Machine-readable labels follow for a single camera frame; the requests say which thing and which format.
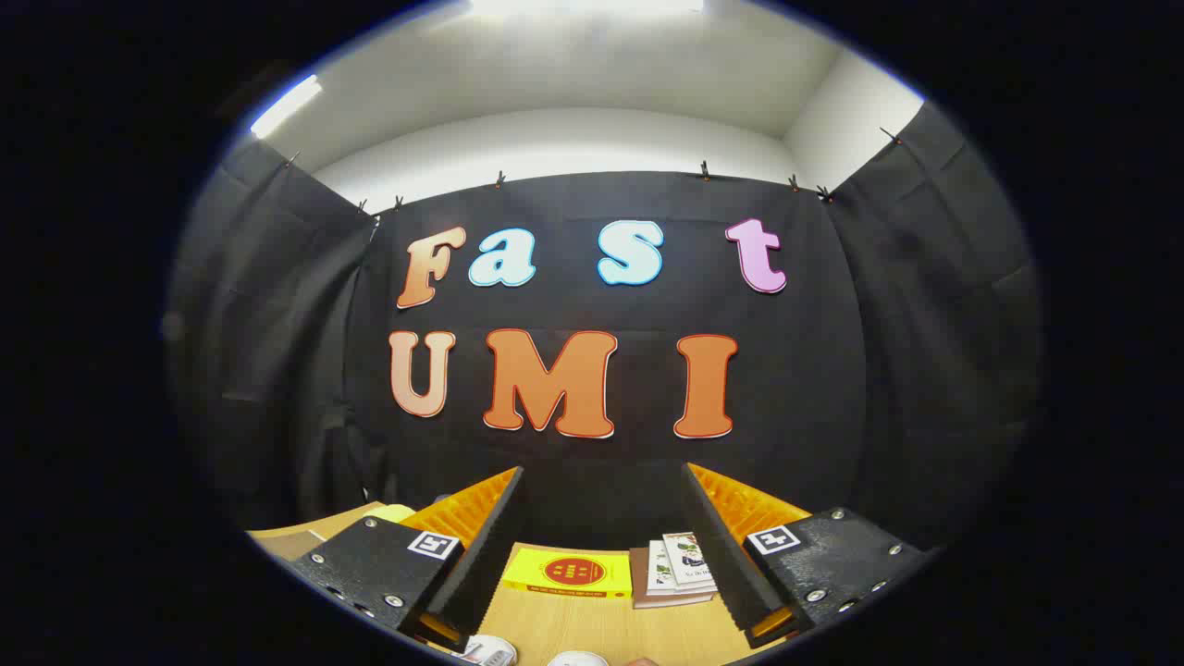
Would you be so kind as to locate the white paperback book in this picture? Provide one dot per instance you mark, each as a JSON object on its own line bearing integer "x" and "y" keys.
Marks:
{"x": 655, "y": 564}
{"x": 689, "y": 555}

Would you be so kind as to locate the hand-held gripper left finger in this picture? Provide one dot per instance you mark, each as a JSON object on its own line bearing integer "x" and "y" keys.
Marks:
{"x": 490, "y": 564}

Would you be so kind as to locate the beige fabric storage box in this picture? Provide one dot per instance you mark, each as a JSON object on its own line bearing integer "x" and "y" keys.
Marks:
{"x": 296, "y": 541}

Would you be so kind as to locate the yellow book red circle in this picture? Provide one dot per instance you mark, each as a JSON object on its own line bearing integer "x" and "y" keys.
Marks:
{"x": 569, "y": 572}

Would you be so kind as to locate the white canvas shoe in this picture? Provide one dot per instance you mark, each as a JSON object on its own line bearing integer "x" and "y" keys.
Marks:
{"x": 578, "y": 659}
{"x": 490, "y": 649}

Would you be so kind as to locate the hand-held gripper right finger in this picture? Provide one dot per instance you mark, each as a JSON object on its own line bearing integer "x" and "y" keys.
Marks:
{"x": 731, "y": 573}

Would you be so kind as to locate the brown cover book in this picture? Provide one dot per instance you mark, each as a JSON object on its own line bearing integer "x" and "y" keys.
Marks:
{"x": 638, "y": 578}

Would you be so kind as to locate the ceiling light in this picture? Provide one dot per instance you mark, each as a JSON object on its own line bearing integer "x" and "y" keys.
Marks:
{"x": 287, "y": 104}

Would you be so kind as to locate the row of black cloth clips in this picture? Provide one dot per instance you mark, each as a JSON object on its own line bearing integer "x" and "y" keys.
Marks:
{"x": 705, "y": 171}

